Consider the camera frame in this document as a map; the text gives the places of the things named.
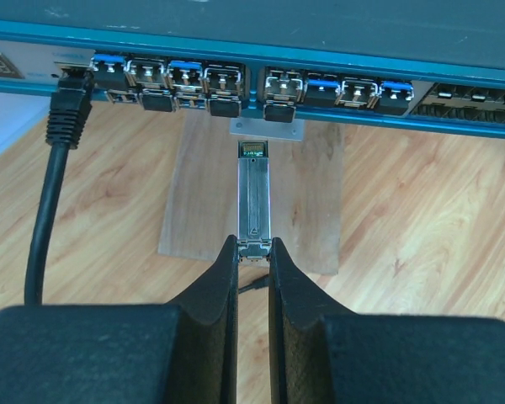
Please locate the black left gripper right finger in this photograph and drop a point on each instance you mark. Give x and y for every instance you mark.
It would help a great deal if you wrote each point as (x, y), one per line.
(322, 352)

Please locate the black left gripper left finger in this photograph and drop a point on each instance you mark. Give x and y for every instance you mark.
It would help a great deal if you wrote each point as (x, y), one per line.
(182, 351)

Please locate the silver SFP module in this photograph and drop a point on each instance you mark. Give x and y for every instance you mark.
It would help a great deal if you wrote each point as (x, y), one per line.
(253, 201)

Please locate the blue-faced grey network switch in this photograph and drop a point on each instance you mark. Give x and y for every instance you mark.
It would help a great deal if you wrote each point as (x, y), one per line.
(420, 65)

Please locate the wooden support board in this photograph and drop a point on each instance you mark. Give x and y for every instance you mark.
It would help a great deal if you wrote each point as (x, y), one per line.
(306, 180)

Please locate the white switch stand bracket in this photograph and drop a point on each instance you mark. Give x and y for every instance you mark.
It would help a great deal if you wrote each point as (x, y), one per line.
(293, 131)

